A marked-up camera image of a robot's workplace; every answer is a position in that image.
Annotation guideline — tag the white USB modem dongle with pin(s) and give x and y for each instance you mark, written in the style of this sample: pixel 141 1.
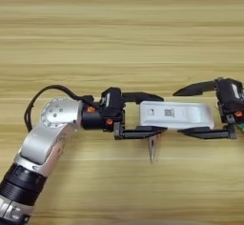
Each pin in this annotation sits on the white USB modem dongle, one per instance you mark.
pixel 176 114

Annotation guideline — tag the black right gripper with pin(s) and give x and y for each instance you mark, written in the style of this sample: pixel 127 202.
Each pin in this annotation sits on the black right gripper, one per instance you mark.
pixel 232 114

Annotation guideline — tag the green white glue stick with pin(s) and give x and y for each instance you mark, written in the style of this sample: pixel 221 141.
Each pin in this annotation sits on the green white glue stick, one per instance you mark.
pixel 240 129

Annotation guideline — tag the orange black needle-nose pliers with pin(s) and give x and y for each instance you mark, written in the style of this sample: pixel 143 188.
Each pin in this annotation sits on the orange black needle-nose pliers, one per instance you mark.
pixel 152 147

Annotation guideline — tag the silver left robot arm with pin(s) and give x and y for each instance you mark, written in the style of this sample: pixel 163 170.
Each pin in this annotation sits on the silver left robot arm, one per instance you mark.
pixel 41 146

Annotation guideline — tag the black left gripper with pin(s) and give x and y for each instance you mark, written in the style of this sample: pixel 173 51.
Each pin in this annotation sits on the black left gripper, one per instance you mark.
pixel 95 119

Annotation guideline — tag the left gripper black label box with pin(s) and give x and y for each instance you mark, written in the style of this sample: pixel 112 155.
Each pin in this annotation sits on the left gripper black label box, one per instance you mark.
pixel 111 100

